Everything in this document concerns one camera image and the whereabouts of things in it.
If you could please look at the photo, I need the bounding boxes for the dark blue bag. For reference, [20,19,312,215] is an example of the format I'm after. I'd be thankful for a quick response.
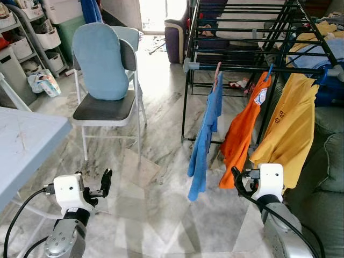
[314,75,344,106]

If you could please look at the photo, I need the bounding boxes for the yellow shirt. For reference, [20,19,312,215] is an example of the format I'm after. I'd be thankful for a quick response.
[250,74,320,189]

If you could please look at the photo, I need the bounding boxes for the light blue cushion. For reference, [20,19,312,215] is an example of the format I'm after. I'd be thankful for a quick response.
[73,23,130,102]

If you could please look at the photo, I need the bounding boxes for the grey folding chair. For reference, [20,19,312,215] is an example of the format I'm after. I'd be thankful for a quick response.
[71,24,147,161]

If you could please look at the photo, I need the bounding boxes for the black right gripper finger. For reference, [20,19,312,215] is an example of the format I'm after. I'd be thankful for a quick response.
[231,166,247,199]

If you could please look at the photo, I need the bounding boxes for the light blue cloth pile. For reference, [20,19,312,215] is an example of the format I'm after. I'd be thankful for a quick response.
[290,38,344,70]

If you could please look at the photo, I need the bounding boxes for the grey storage shelf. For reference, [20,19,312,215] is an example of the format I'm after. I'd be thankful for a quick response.
[0,0,73,108]

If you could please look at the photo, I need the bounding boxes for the green storage box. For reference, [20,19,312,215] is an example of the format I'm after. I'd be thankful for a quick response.
[56,16,87,61]

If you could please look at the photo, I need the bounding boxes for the printed plastic bag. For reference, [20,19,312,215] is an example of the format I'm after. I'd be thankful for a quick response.
[28,69,62,98]

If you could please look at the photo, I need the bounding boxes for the red white slippers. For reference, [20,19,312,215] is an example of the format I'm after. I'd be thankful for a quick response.
[228,79,251,90]

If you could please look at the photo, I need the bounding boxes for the black metal drying rack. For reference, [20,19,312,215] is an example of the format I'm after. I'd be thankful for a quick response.
[181,0,344,147]

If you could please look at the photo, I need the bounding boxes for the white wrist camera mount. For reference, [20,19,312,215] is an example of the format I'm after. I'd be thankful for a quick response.
[253,164,284,203]
[53,173,89,216]

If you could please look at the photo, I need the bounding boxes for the green leather sofa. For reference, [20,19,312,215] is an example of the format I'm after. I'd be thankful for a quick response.
[282,105,344,258]

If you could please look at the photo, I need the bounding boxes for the white plastic storage bin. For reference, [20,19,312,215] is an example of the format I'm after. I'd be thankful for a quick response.
[11,37,34,60]
[46,51,66,74]
[35,27,63,51]

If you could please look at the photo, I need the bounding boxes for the purple armchair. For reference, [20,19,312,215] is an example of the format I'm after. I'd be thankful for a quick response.
[164,19,189,65]

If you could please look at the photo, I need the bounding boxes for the blue plastic hanger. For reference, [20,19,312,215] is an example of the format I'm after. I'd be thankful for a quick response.
[314,67,329,87]
[263,64,275,84]

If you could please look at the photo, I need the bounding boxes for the yellow clothes pile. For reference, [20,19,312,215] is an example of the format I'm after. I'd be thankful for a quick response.
[290,21,338,53]

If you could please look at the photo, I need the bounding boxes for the dark blue hanging garment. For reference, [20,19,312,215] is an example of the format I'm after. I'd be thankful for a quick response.
[81,0,103,25]

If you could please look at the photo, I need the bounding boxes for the red plastic hanger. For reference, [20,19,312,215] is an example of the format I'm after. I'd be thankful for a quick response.
[213,61,223,92]

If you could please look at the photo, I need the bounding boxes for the white storage box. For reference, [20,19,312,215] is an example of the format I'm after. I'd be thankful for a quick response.
[42,0,84,25]

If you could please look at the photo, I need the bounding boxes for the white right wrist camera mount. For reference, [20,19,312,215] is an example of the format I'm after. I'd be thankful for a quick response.
[253,164,284,203]

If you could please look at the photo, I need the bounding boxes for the orange shirt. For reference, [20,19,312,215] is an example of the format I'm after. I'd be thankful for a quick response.
[219,73,273,190]

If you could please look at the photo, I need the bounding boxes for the light blue folding table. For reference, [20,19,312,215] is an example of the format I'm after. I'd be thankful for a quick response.
[0,106,73,221]

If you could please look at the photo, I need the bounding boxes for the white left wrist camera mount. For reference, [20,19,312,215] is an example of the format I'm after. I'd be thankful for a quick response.
[53,173,89,216]

